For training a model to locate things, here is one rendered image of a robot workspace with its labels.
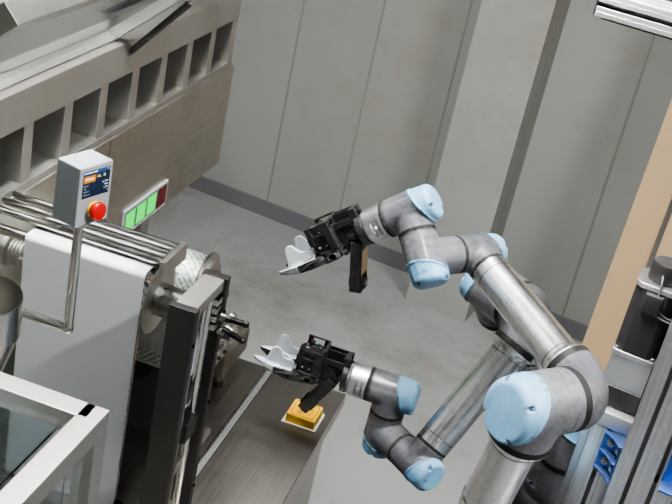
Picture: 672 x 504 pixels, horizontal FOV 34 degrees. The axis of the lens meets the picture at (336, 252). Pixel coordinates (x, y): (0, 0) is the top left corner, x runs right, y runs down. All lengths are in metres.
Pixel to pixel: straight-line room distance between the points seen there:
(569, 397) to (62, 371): 0.94
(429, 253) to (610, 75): 2.91
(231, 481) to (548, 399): 0.80
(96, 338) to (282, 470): 0.58
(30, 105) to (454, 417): 1.05
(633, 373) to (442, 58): 3.07
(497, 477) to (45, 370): 0.86
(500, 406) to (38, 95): 1.03
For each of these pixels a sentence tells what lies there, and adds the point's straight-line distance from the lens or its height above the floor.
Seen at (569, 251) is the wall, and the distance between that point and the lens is 5.19.
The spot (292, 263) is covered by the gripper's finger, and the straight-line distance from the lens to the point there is 2.26.
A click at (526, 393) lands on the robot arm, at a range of 1.87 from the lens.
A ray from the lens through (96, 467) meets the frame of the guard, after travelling 1.38.
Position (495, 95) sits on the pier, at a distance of 4.80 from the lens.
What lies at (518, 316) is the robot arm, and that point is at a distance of 2.09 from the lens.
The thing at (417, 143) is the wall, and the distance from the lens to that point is 5.27.
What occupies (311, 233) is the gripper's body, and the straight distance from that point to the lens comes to 2.23.
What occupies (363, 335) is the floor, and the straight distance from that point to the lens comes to 4.84.
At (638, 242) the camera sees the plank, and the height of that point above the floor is 0.78.
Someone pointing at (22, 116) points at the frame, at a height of 1.60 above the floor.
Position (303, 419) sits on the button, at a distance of 2.59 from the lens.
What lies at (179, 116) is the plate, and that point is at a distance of 2.88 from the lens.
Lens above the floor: 2.38
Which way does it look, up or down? 26 degrees down
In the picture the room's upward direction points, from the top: 12 degrees clockwise
